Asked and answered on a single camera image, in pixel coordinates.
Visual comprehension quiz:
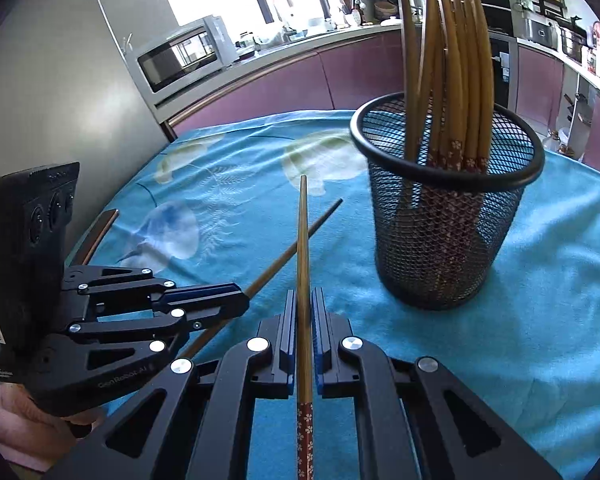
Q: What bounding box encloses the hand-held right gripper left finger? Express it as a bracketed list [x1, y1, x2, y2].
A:
[45, 287, 299, 480]

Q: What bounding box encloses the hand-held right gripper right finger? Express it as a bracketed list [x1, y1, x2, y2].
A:
[311, 287, 563, 480]

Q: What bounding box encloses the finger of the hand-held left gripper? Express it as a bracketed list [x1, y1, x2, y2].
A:
[69, 287, 252, 357]
[62, 266, 241, 311]

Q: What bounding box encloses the bamboo chopstick red floral handle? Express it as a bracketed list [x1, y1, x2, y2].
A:
[295, 175, 315, 480]
[179, 198, 344, 361]

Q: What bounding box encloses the black mesh utensil holder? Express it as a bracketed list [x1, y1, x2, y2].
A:
[350, 91, 546, 311]

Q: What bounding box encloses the bunch of bamboo chopsticks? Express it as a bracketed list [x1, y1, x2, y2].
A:
[395, 0, 496, 286]

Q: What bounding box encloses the person's left forearm pink sleeve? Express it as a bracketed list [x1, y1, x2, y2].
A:
[0, 380, 76, 472]

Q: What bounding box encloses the person's left hand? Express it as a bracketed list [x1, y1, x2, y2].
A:
[27, 395, 107, 428]

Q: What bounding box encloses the dark wooden chair back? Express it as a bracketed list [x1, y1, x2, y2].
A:
[70, 208, 120, 267]

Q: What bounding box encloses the silver refrigerator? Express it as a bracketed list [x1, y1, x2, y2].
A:
[0, 0, 176, 211]

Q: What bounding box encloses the blue printed tablecloth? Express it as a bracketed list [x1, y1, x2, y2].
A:
[62, 109, 600, 480]

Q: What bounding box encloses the long purple counter cabinet run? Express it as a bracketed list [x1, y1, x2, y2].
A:
[167, 25, 411, 133]

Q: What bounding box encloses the white microwave oven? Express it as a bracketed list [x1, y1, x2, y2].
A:
[136, 15, 238, 95]

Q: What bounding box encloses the black built-in oven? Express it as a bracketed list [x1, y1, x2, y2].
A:
[475, 0, 518, 111]

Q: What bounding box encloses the short purple counter cabinet run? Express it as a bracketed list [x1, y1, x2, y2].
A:
[517, 40, 600, 181]

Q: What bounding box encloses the steel countertop appliance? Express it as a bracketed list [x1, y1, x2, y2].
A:
[522, 17, 561, 51]

